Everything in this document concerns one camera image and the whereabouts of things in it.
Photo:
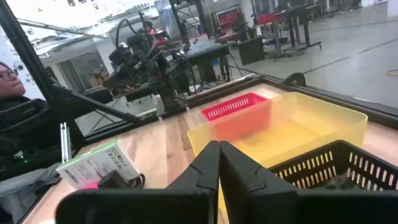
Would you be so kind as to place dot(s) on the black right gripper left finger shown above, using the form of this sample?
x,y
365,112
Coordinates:
x,y
186,202

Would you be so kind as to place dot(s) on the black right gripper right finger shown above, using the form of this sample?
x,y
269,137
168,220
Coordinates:
x,y
248,193

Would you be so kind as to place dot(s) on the white and green product box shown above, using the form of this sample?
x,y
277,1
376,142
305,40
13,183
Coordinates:
x,y
96,165

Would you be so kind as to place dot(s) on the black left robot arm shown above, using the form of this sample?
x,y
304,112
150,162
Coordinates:
x,y
169,93

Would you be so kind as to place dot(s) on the yellow translucent plastic bin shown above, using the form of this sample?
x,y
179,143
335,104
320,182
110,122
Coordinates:
x,y
295,124

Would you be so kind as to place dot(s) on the person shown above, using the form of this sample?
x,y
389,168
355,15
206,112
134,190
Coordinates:
x,y
148,26
18,124

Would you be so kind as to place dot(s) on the black desk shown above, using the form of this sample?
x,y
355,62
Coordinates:
x,y
208,54

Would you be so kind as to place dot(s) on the red plastic slotted basket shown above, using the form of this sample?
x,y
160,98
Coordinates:
x,y
233,107

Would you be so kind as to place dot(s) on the white box with grey print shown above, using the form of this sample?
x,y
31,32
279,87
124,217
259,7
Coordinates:
x,y
339,183

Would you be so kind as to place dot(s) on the black plastic slotted basket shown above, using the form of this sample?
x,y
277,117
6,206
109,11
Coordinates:
x,y
342,161

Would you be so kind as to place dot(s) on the red tool cart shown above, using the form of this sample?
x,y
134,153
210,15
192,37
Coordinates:
x,y
230,21

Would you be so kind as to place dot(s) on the black cabinet box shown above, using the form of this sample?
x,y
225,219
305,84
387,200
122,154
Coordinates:
x,y
251,51

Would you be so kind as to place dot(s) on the grey bag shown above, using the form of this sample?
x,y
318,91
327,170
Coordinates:
x,y
21,193

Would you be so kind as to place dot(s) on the black workbench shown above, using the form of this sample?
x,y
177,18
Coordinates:
x,y
295,18

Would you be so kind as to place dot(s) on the white metal bracket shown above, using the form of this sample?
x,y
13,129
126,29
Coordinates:
x,y
65,143

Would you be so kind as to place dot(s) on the black mount bracket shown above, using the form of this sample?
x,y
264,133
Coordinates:
x,y
294,80

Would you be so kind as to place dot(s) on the black metal table frame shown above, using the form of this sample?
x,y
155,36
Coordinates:
x,y
342,101

